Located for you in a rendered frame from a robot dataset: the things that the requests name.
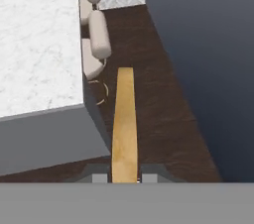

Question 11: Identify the grey marble-topped dining counter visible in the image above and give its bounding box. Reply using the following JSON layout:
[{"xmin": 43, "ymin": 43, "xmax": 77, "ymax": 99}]
[{"xmin": 0, "ymin": 0, "xmax": 112, "ymax": 178}]

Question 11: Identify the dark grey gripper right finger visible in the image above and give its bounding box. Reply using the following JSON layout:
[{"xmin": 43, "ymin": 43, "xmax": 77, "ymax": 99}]
[{"xmin": 138, "ymin": 163, "xmax": 187, "ymax": 184}]

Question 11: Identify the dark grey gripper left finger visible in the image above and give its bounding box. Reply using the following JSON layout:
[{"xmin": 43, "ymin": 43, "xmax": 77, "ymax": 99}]
[{"xmin": 63, "ymin": 163, "xmax": 112, "ymax": 184}]

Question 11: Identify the golden toasted bread slice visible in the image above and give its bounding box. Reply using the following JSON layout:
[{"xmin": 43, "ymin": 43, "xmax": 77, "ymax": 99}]
[{"xmin": 110, "ymin": 66, "xmax": 140, "ymax": 184}]

